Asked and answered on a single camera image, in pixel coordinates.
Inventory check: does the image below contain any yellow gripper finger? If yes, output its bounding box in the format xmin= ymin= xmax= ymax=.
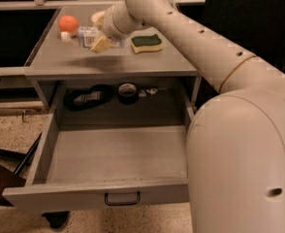
xmin=90 ymin=34 xmax=112 ymax=53

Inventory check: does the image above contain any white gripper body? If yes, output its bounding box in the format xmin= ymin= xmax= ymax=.
xmin=102 ymin=2 xmax=143 ymax=41

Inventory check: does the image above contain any clear plastic water bottle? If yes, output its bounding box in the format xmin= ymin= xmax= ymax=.
xmin=60 ymin=26 xmax=124 ymax=48

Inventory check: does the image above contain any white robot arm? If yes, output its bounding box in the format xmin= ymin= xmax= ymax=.
xmin=102 ymin=0 xmax=285 ymax=233

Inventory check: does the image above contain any grey drawer cabinet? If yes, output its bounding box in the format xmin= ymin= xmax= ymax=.
xmin=0 ymin=2 xmax=209 ymax=229

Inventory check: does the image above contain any grey open top drawer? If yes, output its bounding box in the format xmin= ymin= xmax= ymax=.
xmin=3 ymin=81 xmax=193 ymax=213

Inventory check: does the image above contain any white bowl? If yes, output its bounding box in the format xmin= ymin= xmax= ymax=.
xmin=91 ymin=11 xmax=105 ymax=28

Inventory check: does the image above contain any green yellow sponge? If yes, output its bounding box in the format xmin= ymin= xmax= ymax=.
xmin=131 ymin=34 xmax=163 ymax=54

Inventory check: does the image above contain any orange fruit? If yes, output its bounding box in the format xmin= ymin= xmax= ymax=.
xmin=58 ymin=16 xmax=79 ymax=35

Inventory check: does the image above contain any black tape roll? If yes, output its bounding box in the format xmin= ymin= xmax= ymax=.
xmin=117 ymin=83 xmax=139 ymax=105

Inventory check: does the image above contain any crumpled small wrapper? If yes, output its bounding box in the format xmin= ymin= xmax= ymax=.
xmin=139 ymin=87 xmax=158 ymax=98

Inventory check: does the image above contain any black office chair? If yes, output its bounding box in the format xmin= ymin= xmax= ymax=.
xmin=178 ymin=0 xmax=285 ymax=73

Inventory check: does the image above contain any black cabinet caster wheel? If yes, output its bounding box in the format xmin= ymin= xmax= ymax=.
xmin=42 ymin=212 xmax=69 ymax=229

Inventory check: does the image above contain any black strap with label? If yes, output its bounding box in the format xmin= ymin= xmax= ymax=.
xmin=63 ymin=83 xmax=113 ymax=112

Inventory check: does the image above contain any black drawer handle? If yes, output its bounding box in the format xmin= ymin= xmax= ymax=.
xmin=104 ymin=191 xmax=141 ymax=207

